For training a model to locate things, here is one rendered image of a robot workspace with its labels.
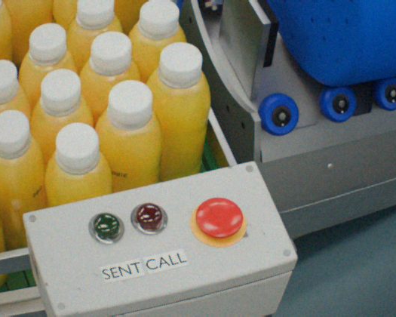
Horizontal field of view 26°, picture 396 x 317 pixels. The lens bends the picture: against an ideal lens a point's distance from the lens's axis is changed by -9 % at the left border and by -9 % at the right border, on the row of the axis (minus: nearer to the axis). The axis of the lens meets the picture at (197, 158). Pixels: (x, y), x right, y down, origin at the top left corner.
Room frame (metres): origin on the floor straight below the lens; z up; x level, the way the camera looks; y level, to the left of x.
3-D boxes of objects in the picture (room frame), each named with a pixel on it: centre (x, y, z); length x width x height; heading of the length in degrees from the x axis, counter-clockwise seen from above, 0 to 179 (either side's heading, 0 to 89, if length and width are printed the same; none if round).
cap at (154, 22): (0.65, 0.06, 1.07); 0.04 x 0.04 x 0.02
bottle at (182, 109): (0.59, 0.03, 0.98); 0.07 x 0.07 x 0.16
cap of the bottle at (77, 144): (0.47, 0.10, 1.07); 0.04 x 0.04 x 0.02
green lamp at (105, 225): (0.38, 0.06, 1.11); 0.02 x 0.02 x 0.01
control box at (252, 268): (0.38, 0.02, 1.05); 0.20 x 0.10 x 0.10; 116
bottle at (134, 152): (0.53, 0.07, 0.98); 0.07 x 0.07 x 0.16
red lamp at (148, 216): (0.39, 0.03, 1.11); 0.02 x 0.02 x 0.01
